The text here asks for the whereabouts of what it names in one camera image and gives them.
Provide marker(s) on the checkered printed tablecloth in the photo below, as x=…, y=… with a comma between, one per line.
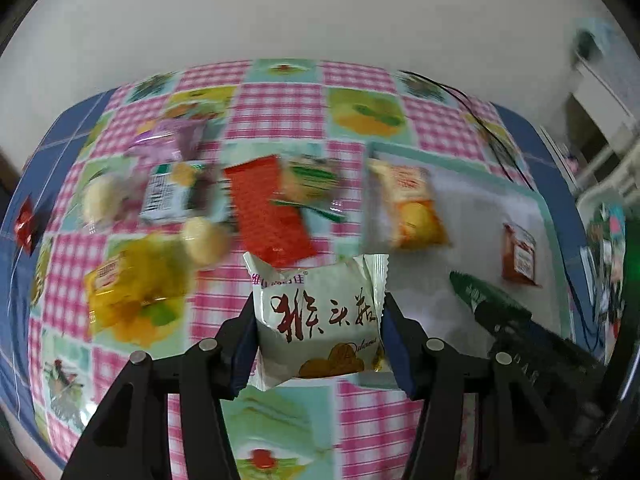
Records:
x=300, y=110

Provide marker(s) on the red snack packet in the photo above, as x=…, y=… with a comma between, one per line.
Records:
x=270, y=215

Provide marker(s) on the orange yellow snack packet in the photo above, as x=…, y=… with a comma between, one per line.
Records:
x=410, y=210

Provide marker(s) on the white tray with mint rim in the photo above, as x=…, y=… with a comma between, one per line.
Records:
x=475, y=200

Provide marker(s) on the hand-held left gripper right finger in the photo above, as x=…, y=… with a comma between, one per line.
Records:
x=397, y=352

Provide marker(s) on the white snack packet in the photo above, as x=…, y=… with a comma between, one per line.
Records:
x=320, y=310

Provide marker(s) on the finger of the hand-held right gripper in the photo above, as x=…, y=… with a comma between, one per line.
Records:
x=502, y=319

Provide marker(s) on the green striped pastry packet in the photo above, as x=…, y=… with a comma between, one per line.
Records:
x=310, y=180

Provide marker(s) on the white furniture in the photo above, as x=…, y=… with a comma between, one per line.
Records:
x=605, y=105

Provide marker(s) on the green white cookie packet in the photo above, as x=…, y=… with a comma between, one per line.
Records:
x=165, y=195

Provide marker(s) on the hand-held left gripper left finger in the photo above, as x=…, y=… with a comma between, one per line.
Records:
x=245, y=347

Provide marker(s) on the clear packet with cream pastry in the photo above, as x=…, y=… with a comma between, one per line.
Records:
x=202, y=240
x=97, y=200

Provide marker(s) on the purple snack packet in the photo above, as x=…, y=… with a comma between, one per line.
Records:
x=165, y=142

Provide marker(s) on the dark green snack packet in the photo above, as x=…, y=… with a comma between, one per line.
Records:
x=475, y=290

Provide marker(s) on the small red orange packet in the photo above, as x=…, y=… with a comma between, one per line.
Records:
x=520, y=257

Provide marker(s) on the small red candy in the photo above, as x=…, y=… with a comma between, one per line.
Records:
x=24, y=222

